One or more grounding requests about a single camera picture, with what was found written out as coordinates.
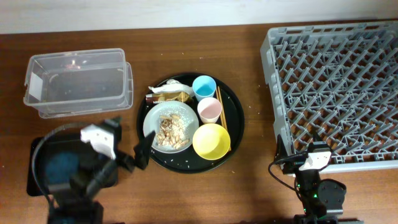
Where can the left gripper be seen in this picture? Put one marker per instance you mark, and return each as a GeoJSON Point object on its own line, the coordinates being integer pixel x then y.
{"type": "Point", "coordinates": [142, 155]}

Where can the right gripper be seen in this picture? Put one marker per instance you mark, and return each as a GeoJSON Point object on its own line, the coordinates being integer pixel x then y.
{"type": "Point", "coordinates": [282, 150]}

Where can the gold snack wrapper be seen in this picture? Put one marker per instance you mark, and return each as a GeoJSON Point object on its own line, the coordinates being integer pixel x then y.
{"type": "Point", "coordinates": [157, 98]}

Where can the yellow plastic bowl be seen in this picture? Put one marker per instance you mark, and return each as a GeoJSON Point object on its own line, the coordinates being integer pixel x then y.
{"type": "Point", "coordinates": [211, 141]}

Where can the pink plastic cup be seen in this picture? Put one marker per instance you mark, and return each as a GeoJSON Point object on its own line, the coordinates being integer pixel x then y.
{"type": "Point", "coordinates": [209, 110]}

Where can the blue plastic cup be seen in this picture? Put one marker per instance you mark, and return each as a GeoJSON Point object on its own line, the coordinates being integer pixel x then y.
{"type": "Point", "coordinates": [203, 87]}

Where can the white napkin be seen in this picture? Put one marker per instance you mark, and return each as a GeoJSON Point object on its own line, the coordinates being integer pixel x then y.
{"type": "Point", "coordinates": [172, 86]}

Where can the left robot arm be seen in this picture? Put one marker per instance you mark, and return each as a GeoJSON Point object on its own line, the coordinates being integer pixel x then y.
{"type": "Point", "coordinates": [74, 202]}

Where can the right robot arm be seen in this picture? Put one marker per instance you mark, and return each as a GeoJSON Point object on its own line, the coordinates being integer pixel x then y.
{"type": "Point", "coordinates": [322, 199]}

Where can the grey dishwasher rack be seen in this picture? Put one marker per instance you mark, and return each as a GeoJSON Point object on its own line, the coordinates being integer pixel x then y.
{"type": "Point", "coordinates": [341, 81]}

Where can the clear plastic waste bin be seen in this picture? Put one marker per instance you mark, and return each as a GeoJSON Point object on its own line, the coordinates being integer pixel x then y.
{"type": "Point", "coordinates": [79, 82]}

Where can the peanut shells and rice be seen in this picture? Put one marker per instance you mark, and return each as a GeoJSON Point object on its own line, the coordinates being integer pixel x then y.
{"type": "Point", "coordinates": [172, 131]}

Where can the grey plate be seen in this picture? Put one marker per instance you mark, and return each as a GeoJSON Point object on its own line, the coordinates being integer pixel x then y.
{"type": "Point", "coordinates": [152, 122]}

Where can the round black tray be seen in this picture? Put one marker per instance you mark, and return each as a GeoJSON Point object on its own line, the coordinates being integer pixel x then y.
{"type": "Point", "coordinates": [188, 161]}

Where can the black rectangular bin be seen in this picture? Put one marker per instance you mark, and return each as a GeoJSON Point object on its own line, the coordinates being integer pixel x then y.
{"type": "Point", "coordinates": [60, 156]}

